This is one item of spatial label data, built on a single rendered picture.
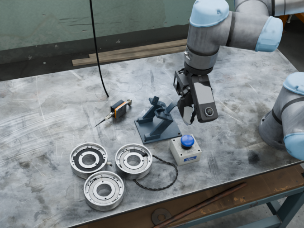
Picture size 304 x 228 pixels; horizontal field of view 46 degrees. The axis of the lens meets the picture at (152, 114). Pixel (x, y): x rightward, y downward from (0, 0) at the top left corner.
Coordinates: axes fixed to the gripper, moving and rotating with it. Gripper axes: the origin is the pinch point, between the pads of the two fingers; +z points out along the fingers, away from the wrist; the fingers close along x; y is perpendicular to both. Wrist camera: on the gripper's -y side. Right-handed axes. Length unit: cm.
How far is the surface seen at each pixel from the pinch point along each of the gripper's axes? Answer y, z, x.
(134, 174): -5.2, 10.5, 17.2
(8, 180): 4, 14, 50
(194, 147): -1.4, 9.6, -2.2
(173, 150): 0.6, 11.7, 3.3
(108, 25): 162, 74, -14
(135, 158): 1.6, 12.8, 14.9
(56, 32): 161, 74, 22
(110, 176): -3.6, 11.1, 23.4
